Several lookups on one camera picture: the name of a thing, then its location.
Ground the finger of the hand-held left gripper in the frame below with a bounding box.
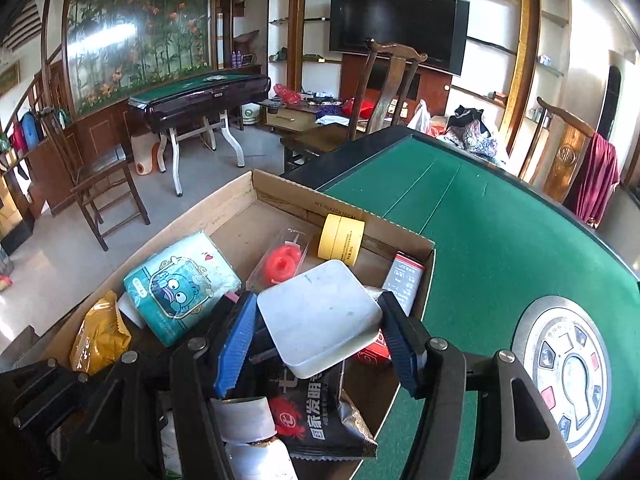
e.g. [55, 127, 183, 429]
[27, 359, 91, 396]
[11, 385, 76, 431]

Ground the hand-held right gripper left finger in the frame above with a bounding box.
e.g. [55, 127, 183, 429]
[65, 290, 258, 480]

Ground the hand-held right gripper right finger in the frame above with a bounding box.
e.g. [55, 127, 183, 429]
[376, 291, 581, 480]

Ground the white and red carton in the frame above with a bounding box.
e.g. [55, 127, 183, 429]
[381, 251, 427, 317]

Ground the white medicine bottle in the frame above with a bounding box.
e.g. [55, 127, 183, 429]
[212, 396, 277, 443]

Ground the white square box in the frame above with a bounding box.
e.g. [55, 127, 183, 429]
[256, 259, 383, 380]

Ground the brown cardboard box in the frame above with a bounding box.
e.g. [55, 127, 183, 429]
[12, 169, 437, 480]

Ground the black packet with red crab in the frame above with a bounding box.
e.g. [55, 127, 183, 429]
[250, 325, 379, 461]

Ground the small red carton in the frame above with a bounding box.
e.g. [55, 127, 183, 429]
[352, 329, 392, 365]

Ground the yellow snack packet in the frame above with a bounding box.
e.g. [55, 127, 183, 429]
[69, 290, 132, 376]

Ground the teal cartoon tissue pack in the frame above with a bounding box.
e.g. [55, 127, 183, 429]
[122, 231, 242, 348]

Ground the red item in clear package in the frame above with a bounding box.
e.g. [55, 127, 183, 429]
[245, 226, 313, 293]

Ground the yellow tape roll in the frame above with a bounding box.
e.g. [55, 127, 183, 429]
[317, 213, 367, 267]

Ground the white plastic bottle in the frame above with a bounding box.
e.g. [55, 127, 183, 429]
[222, 437, 300, 480]

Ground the green felt mahjong table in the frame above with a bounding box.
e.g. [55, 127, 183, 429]
[280, 125, 640, 480]

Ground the dark wooden chair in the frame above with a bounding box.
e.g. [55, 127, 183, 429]
[39, 107, 151, 252]

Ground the wooden chair with tall back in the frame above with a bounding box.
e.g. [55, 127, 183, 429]
[280, 37, 429, 173]

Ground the white and orange container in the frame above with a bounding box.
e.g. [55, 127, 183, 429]
[131, 132, 163, 177]

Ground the pile of dark clothes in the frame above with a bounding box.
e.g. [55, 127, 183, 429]
[442, 106, 501, 163]

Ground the white plastic bag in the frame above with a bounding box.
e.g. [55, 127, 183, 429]
[407, 100, 432, 133]

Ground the low wooden cabinet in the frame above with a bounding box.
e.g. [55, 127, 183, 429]
[257, 100, 326, 133]

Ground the blue backpack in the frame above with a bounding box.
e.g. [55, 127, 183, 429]
[20, 111, 45, 151]

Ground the dark folded mahjong table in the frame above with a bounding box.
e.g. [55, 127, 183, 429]
[127, 74, 272, 197]

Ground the carved wooden armchair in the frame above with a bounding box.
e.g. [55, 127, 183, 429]
[517, 96, 598, 211]

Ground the dark red cloth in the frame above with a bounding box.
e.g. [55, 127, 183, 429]
[562, 132, 621, 228]

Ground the black flat television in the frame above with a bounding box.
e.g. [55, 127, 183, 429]
[328, 0, 471, 77]

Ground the framed wall picture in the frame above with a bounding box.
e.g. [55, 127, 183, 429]
[0, 60, 21, 98]

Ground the flower wall mural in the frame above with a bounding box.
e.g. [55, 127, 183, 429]
[65, 0, 213, 116]

